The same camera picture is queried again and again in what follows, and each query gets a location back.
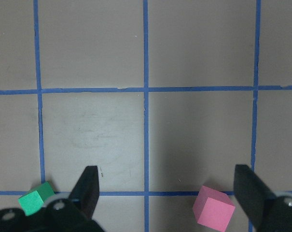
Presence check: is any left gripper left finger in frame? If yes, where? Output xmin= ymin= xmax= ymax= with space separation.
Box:
xmin=68 ymin=166 xmax=99 ymax=219

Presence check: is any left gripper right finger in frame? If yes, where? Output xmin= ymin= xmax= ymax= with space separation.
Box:
xmin=234 ymin=164 xmax=277 ymax=230

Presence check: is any green cube centre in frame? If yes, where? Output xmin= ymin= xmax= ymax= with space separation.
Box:
xmin=18 ymin=181 xmax=55 ymax=216

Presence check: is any pink cube front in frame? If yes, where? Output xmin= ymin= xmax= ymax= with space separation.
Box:
xmin=193 ymin=186 xmax=236 ymax=232

